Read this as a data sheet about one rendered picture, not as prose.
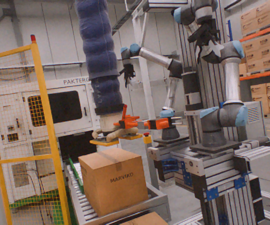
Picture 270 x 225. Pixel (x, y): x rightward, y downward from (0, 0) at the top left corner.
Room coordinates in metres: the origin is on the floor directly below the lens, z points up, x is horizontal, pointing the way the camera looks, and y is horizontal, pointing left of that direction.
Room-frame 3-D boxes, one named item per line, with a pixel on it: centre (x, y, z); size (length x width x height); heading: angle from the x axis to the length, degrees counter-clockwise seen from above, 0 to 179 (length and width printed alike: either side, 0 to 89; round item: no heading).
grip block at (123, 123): (1.48, 0.05, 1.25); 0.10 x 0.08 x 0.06; 119
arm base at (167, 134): (1.88, -0.27, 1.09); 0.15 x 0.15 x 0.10
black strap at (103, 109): (1.70, 0.17, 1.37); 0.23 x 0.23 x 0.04
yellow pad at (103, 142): (1.65, 0.26, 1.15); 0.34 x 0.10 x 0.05; 29
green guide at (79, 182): (3.02, 0.96, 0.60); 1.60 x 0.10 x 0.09; 20
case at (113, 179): (2.00, 0.31, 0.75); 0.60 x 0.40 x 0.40; 24
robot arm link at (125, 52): (2.04, -0.01, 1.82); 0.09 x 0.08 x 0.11; 84
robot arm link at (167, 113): (1.88, -0.27, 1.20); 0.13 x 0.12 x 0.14; 174
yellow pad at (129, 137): (1.75, 0.09, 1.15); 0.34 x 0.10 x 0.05; 29
